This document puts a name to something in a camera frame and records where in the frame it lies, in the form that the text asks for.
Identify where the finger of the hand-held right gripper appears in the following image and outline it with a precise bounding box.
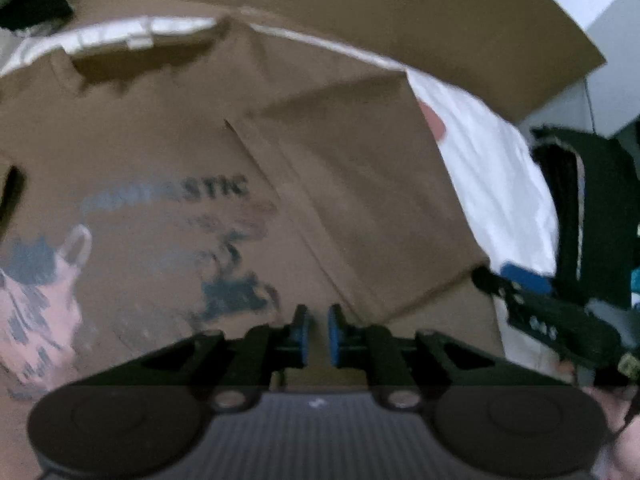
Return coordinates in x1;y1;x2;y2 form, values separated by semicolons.
471;265;527;314
499;261;554;296

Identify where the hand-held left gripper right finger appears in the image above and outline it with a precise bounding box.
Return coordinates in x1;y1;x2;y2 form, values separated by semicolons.
327;304;502;411

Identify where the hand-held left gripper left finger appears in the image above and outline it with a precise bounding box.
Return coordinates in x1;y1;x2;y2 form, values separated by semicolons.
139;304;312;412

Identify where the brown printed t-shirt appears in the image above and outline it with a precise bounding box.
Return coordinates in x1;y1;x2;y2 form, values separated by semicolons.
0;12;506;411

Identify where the person's right hand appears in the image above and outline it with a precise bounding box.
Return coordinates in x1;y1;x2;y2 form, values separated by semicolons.
555;360;640;480

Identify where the white bear print bedsheet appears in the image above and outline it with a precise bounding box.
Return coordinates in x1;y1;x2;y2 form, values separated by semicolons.
0;15;576;386

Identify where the black folded garment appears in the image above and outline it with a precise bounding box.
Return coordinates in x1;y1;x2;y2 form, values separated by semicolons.
530;127;640;311

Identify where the brown cardboard sheet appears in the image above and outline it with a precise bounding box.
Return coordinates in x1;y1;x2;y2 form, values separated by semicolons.
30;0;608;123

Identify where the black cloth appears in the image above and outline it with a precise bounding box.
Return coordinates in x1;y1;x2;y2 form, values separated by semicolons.
0;0;76;31

